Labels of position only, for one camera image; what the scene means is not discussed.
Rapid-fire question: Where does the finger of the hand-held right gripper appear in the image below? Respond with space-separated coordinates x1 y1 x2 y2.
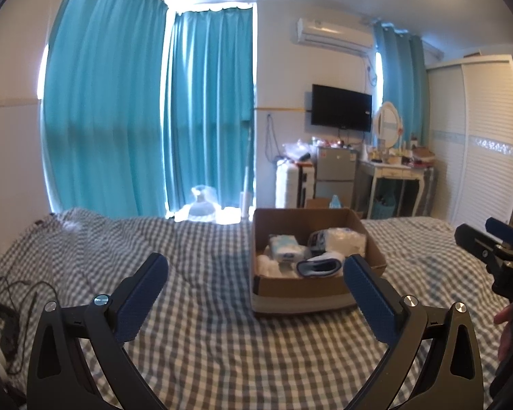
484 217 513 245
454 223 504 266

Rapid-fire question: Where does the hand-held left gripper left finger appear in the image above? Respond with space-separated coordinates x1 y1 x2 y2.
26 252 169 410

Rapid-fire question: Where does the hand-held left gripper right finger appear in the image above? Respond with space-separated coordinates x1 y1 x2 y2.
343 254 485 410

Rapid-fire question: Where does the white blue soft pouch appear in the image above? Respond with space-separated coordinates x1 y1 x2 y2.
296 251 345 278

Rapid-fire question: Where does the white cotton pad pack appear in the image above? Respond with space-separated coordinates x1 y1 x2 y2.
327 227 366 257

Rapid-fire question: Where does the brown cardboard box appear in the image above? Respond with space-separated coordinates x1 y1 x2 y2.
251 207 387 317

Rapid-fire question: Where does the floral tissue pack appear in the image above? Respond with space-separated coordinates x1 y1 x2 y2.
308 230 330 252

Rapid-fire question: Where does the blue white tissue pack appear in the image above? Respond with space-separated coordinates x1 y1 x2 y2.
268 235 308 263

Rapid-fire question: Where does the white printed plastic packet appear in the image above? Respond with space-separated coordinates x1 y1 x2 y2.
256 254 298 280

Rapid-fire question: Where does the person's right hand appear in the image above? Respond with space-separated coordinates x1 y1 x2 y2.
494 305 513 364

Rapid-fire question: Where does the grey checkered bed sheet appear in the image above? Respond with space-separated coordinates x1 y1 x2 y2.
0 207 513 410

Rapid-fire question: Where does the white louvred wardrobe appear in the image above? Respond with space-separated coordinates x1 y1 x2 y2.
425 54 513 233

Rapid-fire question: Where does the white dressing table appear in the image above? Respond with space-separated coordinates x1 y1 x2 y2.
359 160 434 220

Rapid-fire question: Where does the clear water jug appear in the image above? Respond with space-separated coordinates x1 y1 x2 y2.
174 184 224 223

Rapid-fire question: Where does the silver small fridge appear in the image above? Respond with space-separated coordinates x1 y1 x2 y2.
314 145 357 210

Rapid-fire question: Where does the white suitcase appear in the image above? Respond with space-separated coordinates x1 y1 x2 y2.
275 164 316 209

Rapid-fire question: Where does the white oval mirror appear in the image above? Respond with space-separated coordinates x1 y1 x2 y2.
375 101 405 150

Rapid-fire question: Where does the crumpled clear plastic bag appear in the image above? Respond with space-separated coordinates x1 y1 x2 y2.
282 139 315 163

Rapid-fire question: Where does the short teal curtain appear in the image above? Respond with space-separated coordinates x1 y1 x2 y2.
374 23 428 137

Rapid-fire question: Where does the narrow teal curtain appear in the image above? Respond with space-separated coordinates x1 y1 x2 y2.
162 6 257 216

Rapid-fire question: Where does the wide teal curtain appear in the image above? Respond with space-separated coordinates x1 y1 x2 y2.
40 0 169 218

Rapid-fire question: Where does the white air conditioner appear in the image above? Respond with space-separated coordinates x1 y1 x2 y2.
297 18 374 56

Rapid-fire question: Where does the black cable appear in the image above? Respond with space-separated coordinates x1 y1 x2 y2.
0 277 58 377

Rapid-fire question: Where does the black wall television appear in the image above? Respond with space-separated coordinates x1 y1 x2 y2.
311 84 373 133

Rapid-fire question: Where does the hanging wall cable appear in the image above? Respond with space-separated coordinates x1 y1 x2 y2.
265 113 283 163

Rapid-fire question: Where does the air conditioner power cord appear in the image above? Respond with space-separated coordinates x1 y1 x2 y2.
365 53 379 86

